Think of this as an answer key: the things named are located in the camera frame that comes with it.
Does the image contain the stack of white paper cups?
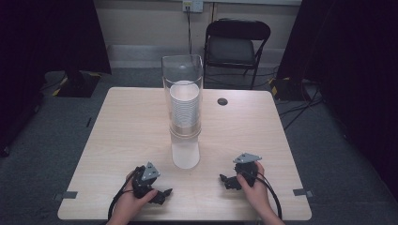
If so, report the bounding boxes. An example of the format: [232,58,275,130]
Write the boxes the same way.
[169,80,201,129]

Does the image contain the person's left hand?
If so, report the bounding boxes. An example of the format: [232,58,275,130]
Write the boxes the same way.
[113,170,160,221]

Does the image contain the black folding chair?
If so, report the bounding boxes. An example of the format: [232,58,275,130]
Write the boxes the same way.
[203,18,272,91]

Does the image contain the person's right hand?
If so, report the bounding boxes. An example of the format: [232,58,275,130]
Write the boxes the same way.
[236,160,274,218]

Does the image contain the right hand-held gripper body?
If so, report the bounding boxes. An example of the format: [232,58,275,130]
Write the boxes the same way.
[232,152,263,189]

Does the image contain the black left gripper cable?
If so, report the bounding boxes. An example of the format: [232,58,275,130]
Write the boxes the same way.
[107,166,145,221]

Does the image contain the clear cup dispenser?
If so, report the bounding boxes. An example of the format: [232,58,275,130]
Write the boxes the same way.
[161,53,205,171]

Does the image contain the white wall outlet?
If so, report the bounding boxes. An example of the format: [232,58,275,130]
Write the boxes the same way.
[181,0,205,14]

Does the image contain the black stand base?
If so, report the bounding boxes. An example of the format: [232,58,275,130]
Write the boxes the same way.
[52,70,103,98]
[269,76,312,102]

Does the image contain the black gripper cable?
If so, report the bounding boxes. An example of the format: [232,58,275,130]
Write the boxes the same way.
[255,172,283,220]
[107,166,145,221]

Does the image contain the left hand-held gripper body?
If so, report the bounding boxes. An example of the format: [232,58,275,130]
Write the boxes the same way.
[131,161,161,200]

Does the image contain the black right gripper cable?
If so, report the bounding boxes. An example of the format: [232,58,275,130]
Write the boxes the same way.
[255,172,283,220]

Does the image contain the black floor cables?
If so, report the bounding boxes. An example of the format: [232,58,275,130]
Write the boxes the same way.
[277,83,325,131]

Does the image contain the grey tape strip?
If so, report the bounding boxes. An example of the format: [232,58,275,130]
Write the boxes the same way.
[53,190,79,202]
[292,187,314,198]

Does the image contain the black wall power cable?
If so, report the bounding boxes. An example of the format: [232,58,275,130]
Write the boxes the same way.
[186,5,193,56]

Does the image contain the dark curtain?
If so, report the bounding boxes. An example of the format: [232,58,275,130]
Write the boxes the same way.
[0,0,113,158]
[276,0,398,203]

